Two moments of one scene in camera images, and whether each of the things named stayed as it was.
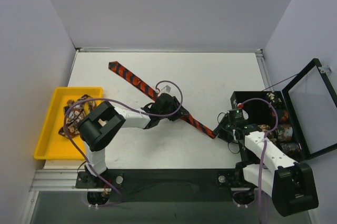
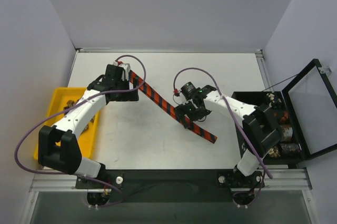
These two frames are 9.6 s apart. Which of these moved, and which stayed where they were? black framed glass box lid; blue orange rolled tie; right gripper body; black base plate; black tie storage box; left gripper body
Moved: left gripper body; right gripper body
Stayed: black base plate; black tie storage box; blue orange rolled tie; black framed glass box lid
